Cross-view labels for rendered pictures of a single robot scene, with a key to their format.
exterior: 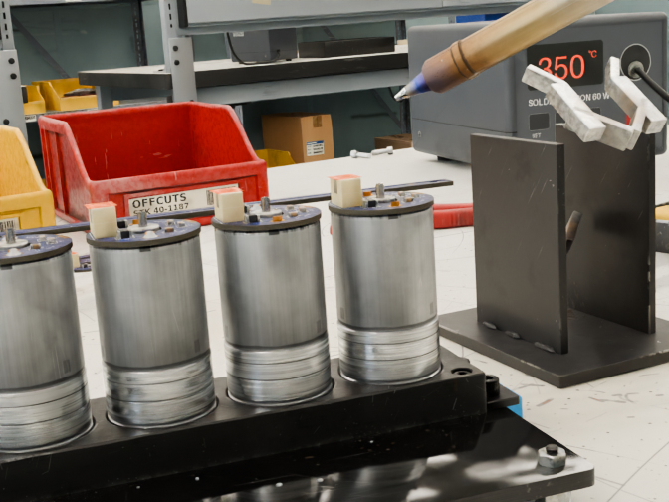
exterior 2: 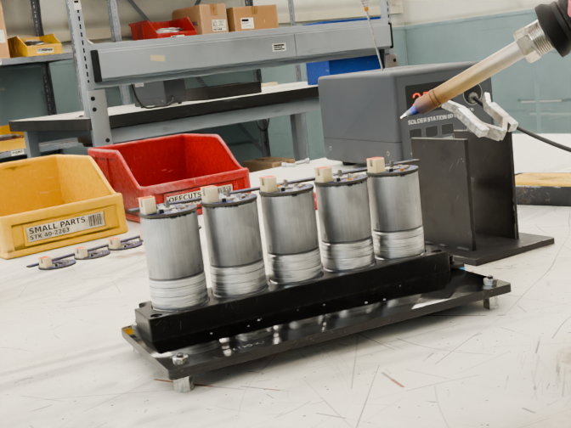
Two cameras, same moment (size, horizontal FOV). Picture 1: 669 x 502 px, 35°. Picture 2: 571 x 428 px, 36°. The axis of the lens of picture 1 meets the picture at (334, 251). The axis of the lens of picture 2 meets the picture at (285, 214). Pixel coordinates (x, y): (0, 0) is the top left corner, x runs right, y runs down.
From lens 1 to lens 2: 18 cm
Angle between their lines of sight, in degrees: 6
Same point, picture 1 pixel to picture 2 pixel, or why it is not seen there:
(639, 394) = (517, 265)
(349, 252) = (381, 194)
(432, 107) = (339, 129)
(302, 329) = (364, 232)
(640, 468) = (528, 290)
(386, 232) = (399, 183)
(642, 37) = not seen: hidden behind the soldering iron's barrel
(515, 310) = (443, 231)
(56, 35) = not seen: outside the picture
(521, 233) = (445, 188)
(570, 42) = (432, 82)
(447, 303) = not seen: hidden behind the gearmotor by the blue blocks
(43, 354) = (251, 247)
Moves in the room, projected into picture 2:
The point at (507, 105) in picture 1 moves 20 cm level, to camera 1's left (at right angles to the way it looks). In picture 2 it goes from (394, 124) to (179, 150)
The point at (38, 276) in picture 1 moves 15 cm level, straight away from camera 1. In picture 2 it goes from (248, 210) to (160, 181)
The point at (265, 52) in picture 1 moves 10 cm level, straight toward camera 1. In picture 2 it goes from (161, 98) to (162, 98)
